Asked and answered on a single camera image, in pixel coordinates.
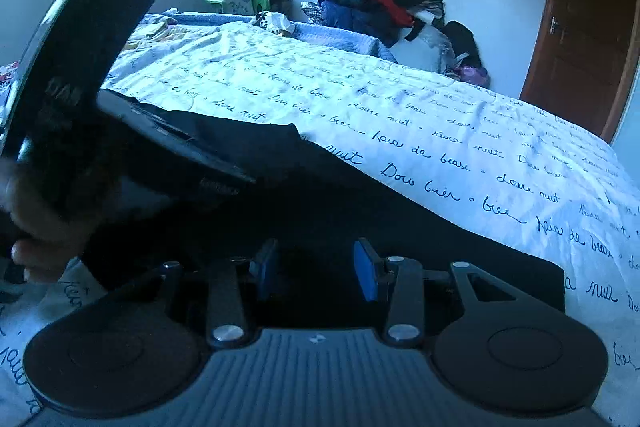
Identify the white plastic bag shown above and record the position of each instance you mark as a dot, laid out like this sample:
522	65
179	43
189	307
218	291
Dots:
425	52

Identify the black pants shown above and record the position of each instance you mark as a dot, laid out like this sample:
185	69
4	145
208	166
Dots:
350	207

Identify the white patterned cloth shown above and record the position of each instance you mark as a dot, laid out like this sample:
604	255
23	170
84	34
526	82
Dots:
272	22

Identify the purple cloth item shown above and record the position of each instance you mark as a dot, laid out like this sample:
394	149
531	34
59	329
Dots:
475	74

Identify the brown wooden door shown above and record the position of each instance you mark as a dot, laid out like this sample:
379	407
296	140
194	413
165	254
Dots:
585	17

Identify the black bag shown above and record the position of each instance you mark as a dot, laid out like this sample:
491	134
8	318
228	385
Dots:
462	42

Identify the light blue blanket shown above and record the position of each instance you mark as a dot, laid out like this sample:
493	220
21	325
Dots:
340	37

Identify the yellowish patterned cloth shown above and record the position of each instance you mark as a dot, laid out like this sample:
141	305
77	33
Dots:
155	32

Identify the green plastic stool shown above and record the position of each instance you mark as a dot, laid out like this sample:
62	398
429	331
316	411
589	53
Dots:
260	4

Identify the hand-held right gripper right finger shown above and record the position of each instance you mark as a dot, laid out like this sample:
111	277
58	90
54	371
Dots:
367	269

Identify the person's left hand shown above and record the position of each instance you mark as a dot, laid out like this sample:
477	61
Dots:
30	257

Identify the white script-printed bedspread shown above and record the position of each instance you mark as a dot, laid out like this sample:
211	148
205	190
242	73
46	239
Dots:
450	142

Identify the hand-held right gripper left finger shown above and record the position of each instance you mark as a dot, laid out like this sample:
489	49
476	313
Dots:
266	268

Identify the colourful printed quilt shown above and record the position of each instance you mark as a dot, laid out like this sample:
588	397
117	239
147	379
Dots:
7	72

